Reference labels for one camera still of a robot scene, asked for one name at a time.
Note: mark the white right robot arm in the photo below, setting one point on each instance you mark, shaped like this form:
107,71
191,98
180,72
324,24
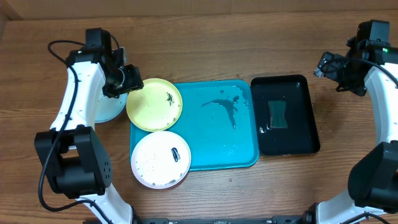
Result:
372,183

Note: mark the green scrubbing sponge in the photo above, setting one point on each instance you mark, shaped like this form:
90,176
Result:
277,114

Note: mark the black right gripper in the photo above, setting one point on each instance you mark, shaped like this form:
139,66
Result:
359,88

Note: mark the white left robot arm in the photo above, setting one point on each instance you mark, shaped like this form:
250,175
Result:
76,168

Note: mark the teal plastic tray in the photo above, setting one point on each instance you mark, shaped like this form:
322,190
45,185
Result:
218,124

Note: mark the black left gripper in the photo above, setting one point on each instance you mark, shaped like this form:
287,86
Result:
133,82

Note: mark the black rectangular tray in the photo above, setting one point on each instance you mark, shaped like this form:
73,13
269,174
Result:
301,136

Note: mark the yellow plate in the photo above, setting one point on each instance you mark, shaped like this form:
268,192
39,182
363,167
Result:
155,107

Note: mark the pink-rimmed white plate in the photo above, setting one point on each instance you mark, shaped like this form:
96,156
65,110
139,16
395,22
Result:
161,160

